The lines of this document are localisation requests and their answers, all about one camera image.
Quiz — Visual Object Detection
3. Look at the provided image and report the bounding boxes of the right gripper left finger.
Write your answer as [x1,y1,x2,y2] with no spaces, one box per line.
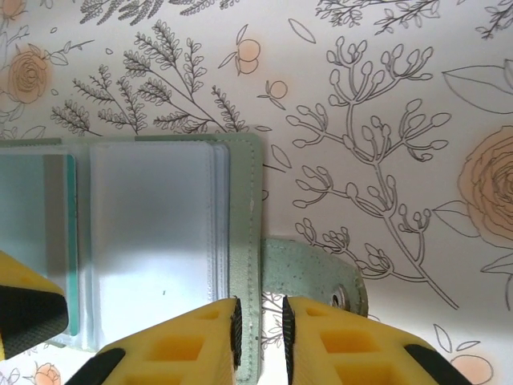
[75,296,243,385]

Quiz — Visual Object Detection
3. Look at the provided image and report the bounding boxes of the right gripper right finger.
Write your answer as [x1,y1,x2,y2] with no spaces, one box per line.
[281,295,479,385]

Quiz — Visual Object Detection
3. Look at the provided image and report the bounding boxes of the green card holder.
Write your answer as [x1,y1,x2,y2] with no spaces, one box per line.
[0,133,370,383]

